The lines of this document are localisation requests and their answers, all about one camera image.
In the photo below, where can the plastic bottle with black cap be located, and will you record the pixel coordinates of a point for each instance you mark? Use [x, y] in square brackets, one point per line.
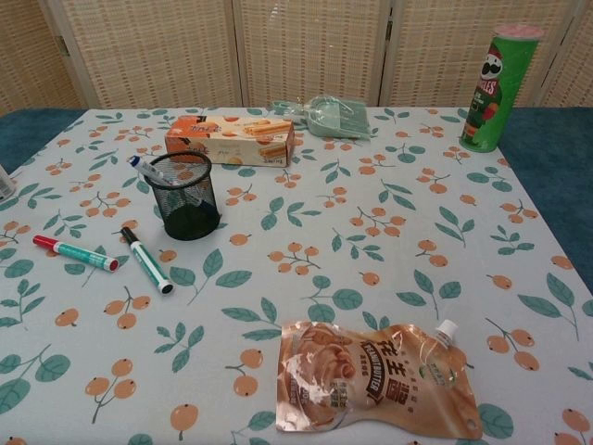
[4, 185]

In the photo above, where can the blue marker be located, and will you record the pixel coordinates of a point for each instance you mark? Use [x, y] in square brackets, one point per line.
[143, 168]

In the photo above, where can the black cap marker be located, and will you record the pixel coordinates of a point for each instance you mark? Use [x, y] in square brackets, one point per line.
[146, 262]

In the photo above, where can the peanut butter spout pouch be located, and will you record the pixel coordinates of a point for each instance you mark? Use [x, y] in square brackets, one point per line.
[370, 385]

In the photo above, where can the floral tablecloth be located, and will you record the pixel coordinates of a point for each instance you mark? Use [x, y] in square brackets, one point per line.
[324, 259]

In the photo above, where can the woven folding screen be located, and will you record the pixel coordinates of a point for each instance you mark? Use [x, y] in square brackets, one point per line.
[306, 51]

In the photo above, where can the orange biscuit box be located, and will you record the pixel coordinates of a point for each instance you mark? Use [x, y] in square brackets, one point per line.
[231, 143]

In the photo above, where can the red cap marker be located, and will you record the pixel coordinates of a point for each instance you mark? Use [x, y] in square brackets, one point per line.
[79, 252]

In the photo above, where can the green Pringles can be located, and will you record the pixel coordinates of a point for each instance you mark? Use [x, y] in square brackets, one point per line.
[502, 92]

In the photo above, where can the black mesh pen holder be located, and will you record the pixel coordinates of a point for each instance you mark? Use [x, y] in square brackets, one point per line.
[194, 222]

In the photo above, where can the green plastic bag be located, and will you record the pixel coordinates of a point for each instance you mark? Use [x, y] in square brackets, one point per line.
[333, 118]

